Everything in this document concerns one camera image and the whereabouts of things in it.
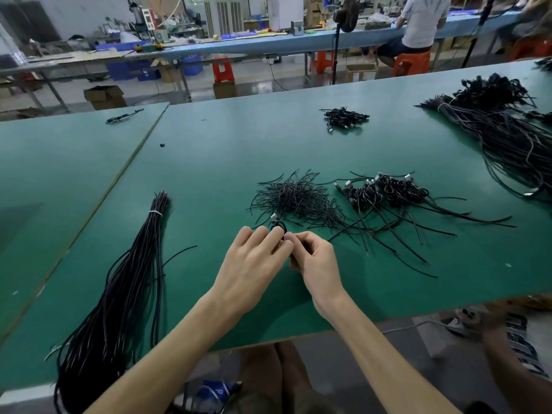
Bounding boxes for long black cable bundle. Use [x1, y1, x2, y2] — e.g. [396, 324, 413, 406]
[47, 191, 198, 414]

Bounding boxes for black fan on stand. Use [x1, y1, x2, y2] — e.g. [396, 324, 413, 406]
[331, 0, 361, 85]

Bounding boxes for person's right hand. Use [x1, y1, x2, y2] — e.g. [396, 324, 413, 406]
[285, 231, 350, 320]

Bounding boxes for red plastic stool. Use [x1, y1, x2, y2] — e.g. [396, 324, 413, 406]
[212, 57, 236, 85]

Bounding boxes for person's left hand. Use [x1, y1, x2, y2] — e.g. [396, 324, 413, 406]
[209, 225, 296, 323]

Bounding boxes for person's brown shorts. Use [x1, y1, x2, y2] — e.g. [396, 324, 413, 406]
[228, 342, 342, 414]

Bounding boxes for orange plastic stool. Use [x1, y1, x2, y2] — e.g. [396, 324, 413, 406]
[509, 34, 552, 61]
[392, 51, 432, 78]
[313, 51, 334, 75]

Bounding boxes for black tripod stand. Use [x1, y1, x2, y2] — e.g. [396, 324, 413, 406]
[461, 0, 500, 68]

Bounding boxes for large heap of black cables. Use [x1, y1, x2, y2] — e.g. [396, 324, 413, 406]
[416, 73, 552, 202]

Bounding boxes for open cardboard box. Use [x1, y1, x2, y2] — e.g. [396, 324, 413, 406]
[83, 85, 127, 111]

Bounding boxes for person's right forearm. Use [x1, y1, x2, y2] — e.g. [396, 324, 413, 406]
[323, 297, 462, 414]

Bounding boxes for person's right leg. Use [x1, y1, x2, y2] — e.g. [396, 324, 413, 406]
[478, 301, 552, 414]

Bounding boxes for small cardboard box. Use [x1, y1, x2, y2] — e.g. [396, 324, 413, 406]
[213, 80, 238, 100]

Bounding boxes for pile of black wire ties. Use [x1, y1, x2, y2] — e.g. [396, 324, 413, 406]
[250, 170, 350, 231]

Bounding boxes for small cable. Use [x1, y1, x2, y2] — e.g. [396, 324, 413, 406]
[105, 108, 145, 126]

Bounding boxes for long blue workbench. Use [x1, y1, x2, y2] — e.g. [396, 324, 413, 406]
[95, 11, 536, 61]

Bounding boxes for small pile of knotted cables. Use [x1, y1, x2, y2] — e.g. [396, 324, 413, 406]
[320, 106, 371, 133]

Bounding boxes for person's left forearm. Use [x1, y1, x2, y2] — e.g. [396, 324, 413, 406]
[86, 296, 238, 414]

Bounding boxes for loose black wire tie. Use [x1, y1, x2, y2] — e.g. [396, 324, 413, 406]
[397, 250, 439, 279]

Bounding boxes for blue plastic item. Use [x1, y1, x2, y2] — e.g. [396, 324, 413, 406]
[185, 379, 243, 412]

